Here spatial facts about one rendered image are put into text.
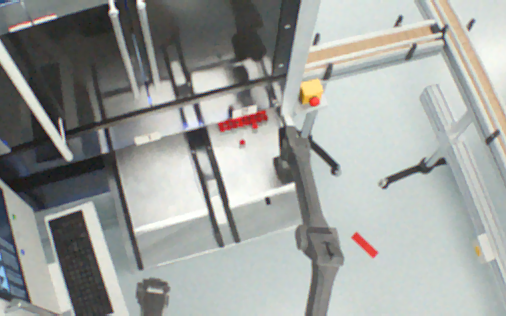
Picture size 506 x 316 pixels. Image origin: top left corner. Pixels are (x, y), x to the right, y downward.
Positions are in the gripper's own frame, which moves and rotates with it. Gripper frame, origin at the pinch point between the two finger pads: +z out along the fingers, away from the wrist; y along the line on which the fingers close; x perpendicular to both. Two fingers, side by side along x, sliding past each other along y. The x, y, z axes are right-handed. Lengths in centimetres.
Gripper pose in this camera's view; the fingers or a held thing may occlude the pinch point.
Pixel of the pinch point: (285, 179)
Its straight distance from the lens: 203.8
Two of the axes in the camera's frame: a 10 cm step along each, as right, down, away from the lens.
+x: -9.6, 2.6, -1.1
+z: 0.2, 4.5, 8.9
